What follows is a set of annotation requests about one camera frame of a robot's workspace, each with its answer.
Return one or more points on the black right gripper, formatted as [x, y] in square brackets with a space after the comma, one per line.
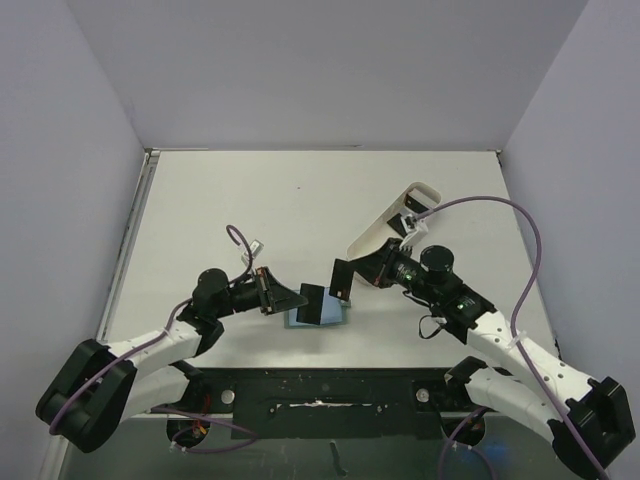
[376, 265]

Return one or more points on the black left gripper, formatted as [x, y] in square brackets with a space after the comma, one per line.
[272, 295]

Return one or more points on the black VIP credit card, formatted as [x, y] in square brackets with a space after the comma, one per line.
[341, 280]

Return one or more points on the green card holder wallet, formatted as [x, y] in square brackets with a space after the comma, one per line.
[322, 310]

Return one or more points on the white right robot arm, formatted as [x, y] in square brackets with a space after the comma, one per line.
[587, 422]

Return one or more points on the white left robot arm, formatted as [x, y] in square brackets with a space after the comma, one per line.
[101, 385]

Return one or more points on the white oblong tray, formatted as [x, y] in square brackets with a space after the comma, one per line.
[417, 198]

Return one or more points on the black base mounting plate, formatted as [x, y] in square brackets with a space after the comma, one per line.
[331, 403]

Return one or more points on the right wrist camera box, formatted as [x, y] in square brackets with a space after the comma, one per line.
[416, 229]

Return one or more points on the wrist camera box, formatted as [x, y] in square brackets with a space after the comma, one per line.
[250, 252]
[416, 229]

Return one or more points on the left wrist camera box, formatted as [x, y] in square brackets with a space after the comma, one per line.
[250, 252]

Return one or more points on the aluminium frame rail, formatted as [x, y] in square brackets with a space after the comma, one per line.
[57, 447]

